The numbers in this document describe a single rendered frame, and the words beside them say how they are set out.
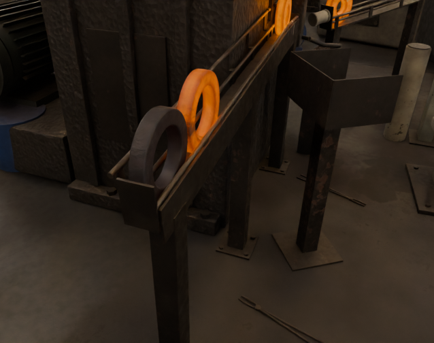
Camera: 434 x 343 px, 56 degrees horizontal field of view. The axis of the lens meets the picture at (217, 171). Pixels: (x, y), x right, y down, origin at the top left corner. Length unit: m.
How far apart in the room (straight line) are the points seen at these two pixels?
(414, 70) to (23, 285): 2.01
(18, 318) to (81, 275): 0.23
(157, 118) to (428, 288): 1.18
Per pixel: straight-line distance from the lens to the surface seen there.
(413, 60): 2.36
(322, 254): 1.59
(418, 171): 2.23
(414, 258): 1.72
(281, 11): 1.67
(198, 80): 0.86
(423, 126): 2.54
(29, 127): 2.01
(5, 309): 1.51
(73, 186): 1.86
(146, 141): 0.70
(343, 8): 2.19
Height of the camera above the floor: 1.06
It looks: 32 degrees down
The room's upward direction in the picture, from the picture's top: 1 degrees clockwise
